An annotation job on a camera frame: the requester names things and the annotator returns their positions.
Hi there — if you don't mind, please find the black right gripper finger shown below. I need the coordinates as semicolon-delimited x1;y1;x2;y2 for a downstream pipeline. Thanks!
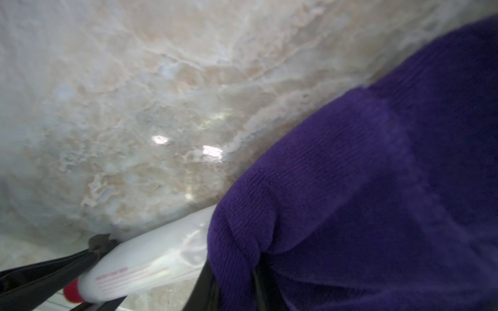
183;260;288;311

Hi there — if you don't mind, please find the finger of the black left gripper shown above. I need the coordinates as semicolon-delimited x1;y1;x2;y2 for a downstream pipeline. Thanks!
1;235;119;310
71;296;126;311

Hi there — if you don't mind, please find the white tube pink cap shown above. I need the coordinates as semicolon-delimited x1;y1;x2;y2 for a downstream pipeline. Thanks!
63;206;215;303

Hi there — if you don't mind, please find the purple cloth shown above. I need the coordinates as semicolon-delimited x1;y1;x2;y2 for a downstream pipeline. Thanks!
207;16;497;310

